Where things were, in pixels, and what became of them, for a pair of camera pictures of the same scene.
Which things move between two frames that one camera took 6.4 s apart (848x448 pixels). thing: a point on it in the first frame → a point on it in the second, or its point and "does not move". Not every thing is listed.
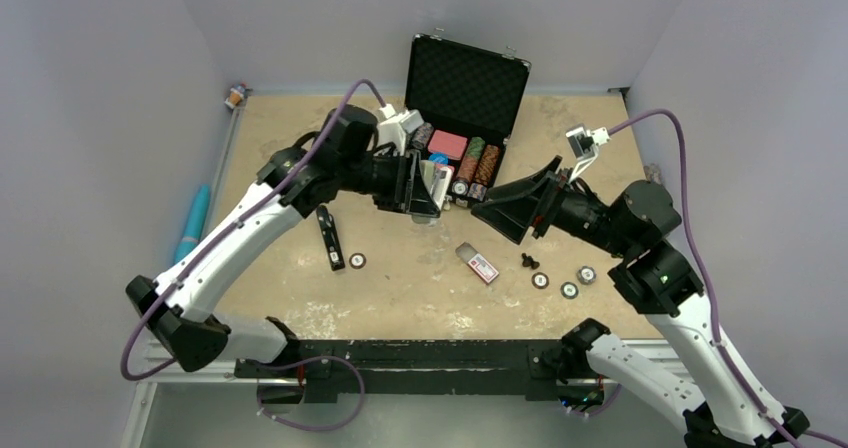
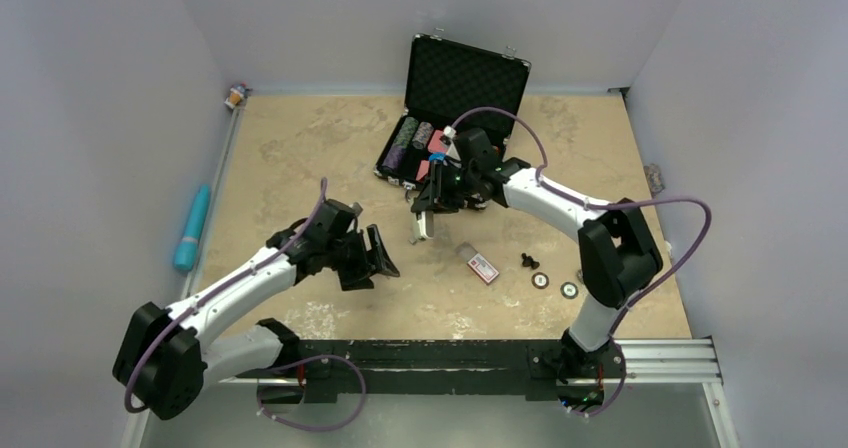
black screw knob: (528, 261) does not move
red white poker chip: (540, 281) does not move
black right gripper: (511, 205) → (435, 197)
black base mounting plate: (328, 368) does not move
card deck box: (477, 263) does not move
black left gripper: (411, 193) → (358, 276)
